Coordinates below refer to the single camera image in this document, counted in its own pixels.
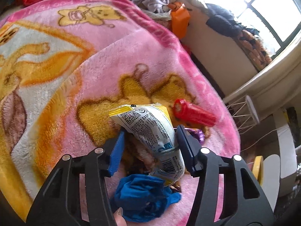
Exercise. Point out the orange patterned quilt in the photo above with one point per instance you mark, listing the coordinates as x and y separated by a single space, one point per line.
254 50

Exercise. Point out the white wire stool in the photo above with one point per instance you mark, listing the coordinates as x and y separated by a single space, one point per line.
244 113

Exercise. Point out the white dressing table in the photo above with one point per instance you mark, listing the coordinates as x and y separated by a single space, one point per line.
288 159

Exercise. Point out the grey clothes in basket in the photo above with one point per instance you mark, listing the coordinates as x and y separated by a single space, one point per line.
155 9

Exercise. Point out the left hand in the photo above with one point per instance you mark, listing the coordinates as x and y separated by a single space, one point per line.
118 216

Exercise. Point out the orange paper bag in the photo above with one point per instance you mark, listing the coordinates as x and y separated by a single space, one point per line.
180 18

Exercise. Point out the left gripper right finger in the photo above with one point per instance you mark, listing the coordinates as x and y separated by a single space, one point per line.
227 193

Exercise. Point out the purple candy wrapper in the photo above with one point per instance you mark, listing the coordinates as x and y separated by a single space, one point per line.
197 134

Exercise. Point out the blue plastic bag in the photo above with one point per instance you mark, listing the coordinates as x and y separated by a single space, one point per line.
143 198

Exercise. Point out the pink cartoon bear blanket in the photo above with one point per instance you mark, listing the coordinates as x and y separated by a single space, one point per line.
65 64

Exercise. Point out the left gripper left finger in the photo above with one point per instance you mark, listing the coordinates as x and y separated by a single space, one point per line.
58 200

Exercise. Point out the red cylindrical wrapper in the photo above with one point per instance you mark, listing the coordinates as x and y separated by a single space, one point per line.
193 114

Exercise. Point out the yellow white snack packet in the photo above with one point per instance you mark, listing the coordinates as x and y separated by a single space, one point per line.
151 125

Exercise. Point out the yellow rim trash bin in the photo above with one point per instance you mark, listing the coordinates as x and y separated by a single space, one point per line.
257 169

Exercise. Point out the dark jacket on sill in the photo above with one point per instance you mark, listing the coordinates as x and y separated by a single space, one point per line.
223 22

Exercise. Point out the right cream curtain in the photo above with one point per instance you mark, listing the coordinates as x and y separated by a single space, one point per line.
275 85

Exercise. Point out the white shell chair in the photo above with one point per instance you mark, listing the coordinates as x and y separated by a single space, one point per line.
271 179

